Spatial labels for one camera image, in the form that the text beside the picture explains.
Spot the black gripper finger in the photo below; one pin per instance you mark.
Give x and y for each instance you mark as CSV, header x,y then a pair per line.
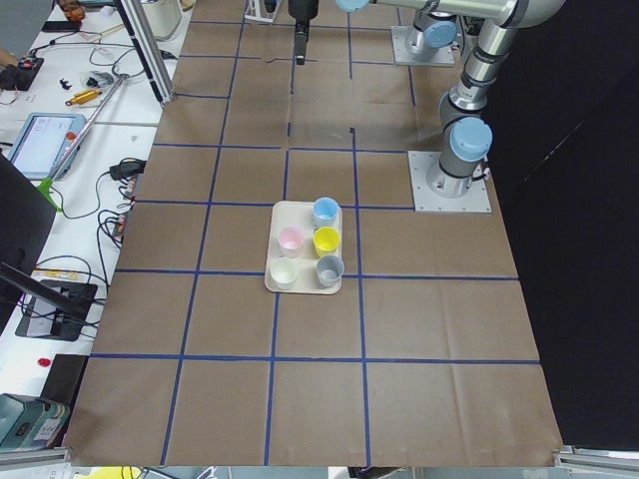
x,y
302,30

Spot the grey plastic cup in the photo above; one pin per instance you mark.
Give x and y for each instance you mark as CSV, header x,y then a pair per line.
x,y
329,270

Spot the aluminium frame post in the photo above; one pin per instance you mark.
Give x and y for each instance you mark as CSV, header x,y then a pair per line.
x,y
145,44

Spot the pale green plastic cup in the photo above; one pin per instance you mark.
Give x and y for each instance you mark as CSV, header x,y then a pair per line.
x,y
284,272

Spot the silver reacher grabber tool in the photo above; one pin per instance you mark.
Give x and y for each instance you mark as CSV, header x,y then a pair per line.
x,y
46,184

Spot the black monitor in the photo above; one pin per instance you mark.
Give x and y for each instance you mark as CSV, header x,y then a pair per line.
x,y
53,309

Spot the blue teach pendant tablet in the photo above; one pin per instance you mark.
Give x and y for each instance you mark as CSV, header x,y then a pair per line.
x,y
41,143

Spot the cream plastic tray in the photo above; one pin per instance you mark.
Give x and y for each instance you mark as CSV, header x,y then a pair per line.
x,y
299,214

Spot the brown paper table cover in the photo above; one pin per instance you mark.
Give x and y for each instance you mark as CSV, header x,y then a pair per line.
x,y
279,300

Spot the pink plastic cup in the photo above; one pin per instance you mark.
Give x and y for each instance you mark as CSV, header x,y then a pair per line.
x,y
291,240

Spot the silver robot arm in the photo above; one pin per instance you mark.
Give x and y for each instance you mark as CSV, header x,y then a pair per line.
x,y
430,32
502,20

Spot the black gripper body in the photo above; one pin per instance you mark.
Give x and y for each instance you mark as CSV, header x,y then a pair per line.
x,y
303,9

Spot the blue plastic cup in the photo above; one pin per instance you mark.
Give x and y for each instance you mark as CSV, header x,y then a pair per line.
x,y
324,212

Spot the black power adapter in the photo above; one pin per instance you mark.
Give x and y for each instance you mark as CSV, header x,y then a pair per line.
x,y
127,168

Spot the yellow plastic cup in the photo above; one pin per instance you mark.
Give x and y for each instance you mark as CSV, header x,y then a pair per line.
x,y
326,241

